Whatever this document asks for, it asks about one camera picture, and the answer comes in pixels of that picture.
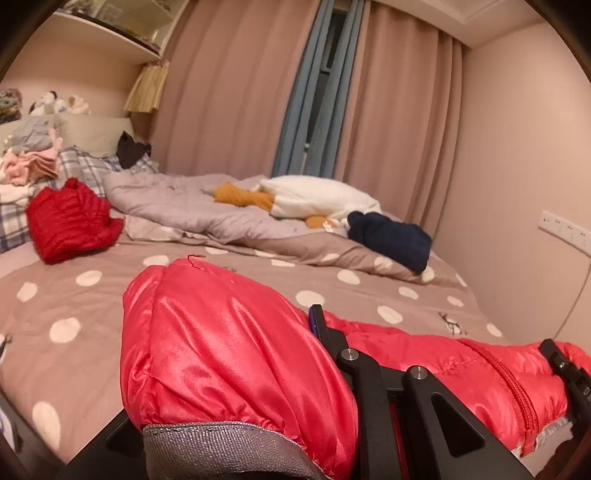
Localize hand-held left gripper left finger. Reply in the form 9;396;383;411
55;406;148;480

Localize dark window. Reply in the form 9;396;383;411
318;7;347;75

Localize pink-red hooded down jacket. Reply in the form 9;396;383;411
119;256;591;480

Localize colourful folded bundle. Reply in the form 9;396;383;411
0;88;24;124

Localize dark red down jacket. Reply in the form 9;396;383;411
25;178;125;265

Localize beige fringed cloth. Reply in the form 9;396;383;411
124;62;169;113

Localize white goose plush toy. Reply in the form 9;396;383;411
212;174;384;230

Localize grey quilt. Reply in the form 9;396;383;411
102;171;352;252

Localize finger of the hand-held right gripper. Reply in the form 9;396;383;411
540;339;575;384

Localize white power cable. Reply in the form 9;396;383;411
551;258;591;340

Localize white black plush toy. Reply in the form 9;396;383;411
30;90;63;116

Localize grey blue garment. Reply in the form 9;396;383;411
4;115;58;153

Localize white shelf cabinet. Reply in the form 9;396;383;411
39;0;190;65

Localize navy blue garment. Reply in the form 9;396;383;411
346;210;433;274

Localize pink folded clothes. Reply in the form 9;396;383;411
0;138;63;183

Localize black garment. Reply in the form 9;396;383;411
116;131;152;169

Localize blue curtain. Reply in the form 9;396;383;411
271;0;335;178
302;0;370;178

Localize cream plush toy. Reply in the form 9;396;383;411
62;93;92;116

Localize white wall power strip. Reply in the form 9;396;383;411
538;210;591;257

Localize white folded cloth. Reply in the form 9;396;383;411
0;178;35;206

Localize beige pillow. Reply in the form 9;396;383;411
55;113;134;158

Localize pink curtain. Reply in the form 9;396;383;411
332;2;465;227
150;0;324;178

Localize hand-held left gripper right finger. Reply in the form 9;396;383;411
308;304;534;480

